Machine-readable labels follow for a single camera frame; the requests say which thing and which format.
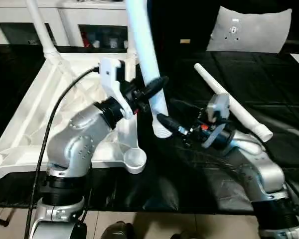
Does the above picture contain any white plastic table leg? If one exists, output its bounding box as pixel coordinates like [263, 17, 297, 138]
[124, 0, 176, 138]
[194, 63, 274, 143]
[126, 46, 139, 64]
[25, 0, 59, 58]

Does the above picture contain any black box with yellow label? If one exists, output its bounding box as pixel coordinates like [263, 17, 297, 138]
[149, 0, 225, 54]

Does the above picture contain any black right robot foot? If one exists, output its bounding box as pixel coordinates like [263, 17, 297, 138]
[171, 231, 201, 239]

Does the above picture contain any black robot foot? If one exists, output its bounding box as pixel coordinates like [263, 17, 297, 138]
[171, 231, 201, 239]
[100, 223, 136, 239]

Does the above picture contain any white cabinet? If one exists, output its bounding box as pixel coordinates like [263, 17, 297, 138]
[0, 0, 140, 53]

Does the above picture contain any white plastic table top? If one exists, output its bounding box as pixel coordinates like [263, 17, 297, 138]
[0, 52, 148, 181]

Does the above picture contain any black left robot foot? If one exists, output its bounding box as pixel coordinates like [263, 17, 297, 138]
[100, 223, 136, 239]

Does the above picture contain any black metal table leg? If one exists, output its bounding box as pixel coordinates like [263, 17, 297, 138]
[0, 213, 13, 228]

